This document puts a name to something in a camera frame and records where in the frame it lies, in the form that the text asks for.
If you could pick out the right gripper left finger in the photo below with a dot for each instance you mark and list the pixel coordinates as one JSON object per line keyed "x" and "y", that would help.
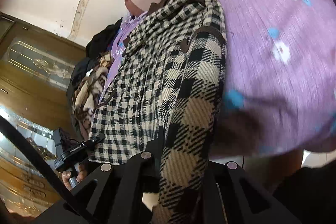
{"x": 119, "y": 190}

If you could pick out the black beige checkered coat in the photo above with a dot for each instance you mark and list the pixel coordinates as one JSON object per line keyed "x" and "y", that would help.
{"x": 169, "y": 82}

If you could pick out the purple floral bed sheet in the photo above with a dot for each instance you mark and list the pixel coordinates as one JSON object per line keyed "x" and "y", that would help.
{"x": 279, "y": 88}

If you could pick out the black clothes pile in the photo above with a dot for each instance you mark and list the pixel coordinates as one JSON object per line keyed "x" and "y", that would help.
{"x": 95, "y": 48}

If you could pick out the wooden wardrobe with glass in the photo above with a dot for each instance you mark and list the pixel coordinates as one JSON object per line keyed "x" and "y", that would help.
{"x": 36, "y": 68}

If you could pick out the brown beige plush blanket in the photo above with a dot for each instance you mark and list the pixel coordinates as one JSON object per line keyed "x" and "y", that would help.
{"x": 87, "y": 95}

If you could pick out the person's left hand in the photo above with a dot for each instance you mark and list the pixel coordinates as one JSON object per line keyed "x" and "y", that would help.
{"x": 79, "y": 175}

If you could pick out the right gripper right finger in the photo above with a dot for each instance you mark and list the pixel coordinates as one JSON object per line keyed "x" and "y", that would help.
{"x": 231, "y": 196}

